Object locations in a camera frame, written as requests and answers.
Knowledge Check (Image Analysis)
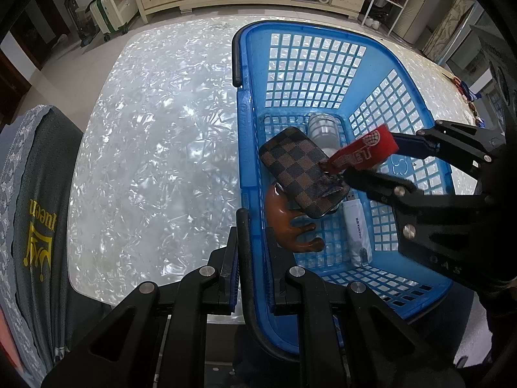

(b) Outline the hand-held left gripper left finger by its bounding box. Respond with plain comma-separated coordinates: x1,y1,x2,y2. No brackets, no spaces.
42,226,241,388

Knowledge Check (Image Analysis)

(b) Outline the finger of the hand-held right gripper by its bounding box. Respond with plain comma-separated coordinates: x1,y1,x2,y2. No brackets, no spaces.
343,167,517,291
393,119,509,179

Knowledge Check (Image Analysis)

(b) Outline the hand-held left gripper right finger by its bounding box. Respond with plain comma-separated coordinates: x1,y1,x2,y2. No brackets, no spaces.
264,228,465,388

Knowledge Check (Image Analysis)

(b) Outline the red printed strap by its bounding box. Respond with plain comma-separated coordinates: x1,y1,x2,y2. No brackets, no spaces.
321,125,400,174

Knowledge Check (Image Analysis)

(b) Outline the brown wooden hand-shaped ornament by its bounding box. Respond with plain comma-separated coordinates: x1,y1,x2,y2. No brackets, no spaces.
264,182,326,253

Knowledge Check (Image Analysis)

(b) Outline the brown checkered key case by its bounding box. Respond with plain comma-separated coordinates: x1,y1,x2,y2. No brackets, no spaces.
258,126,351,220

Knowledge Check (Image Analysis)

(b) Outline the blue plastic basket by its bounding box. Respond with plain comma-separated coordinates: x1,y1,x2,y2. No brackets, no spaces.
231,20,455,362

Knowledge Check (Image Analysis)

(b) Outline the white USB stick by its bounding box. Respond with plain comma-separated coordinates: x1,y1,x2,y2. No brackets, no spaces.
341,192,373,268

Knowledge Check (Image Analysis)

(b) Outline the patterned curtain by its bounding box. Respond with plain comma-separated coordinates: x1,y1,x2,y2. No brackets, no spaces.
422,0,482,64

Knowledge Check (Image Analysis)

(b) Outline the white tall cabinet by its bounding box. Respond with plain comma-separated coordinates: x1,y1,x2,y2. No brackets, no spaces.
392,0,454,46

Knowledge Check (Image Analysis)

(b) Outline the grey jersey with yellow print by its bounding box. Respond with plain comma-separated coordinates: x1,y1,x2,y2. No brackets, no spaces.
12,107,111,374

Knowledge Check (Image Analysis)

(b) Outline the red cloth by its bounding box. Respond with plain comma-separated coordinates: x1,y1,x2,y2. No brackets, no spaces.
0,304,25,388

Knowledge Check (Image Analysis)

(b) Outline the blue-grey patterned chair cover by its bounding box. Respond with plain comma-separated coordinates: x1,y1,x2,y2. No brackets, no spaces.
0,104,57,388

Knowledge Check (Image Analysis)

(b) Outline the white suitcase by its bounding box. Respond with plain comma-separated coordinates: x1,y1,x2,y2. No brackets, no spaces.
88,0,139,42

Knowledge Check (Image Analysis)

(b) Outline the red and blue handled tool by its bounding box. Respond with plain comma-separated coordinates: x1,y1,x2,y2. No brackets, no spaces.
442,73,484,102

